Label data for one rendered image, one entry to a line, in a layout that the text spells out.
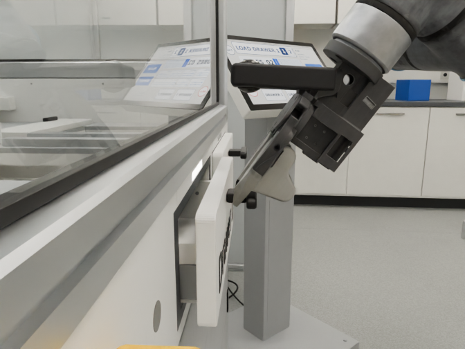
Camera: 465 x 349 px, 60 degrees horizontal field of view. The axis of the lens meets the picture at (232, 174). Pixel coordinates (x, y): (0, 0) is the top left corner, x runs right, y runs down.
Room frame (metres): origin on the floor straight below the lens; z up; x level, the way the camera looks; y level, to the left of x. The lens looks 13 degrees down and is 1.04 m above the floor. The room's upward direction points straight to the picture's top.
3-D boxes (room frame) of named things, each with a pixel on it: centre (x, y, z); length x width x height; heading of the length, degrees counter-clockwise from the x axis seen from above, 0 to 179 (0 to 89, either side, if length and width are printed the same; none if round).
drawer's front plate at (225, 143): (0.79, 0.02, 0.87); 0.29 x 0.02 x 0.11; 177
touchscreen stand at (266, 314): (1.47, -0.18, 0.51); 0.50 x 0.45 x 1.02; 40
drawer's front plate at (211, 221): (0.47, 0.02, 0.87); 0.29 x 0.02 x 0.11; 177
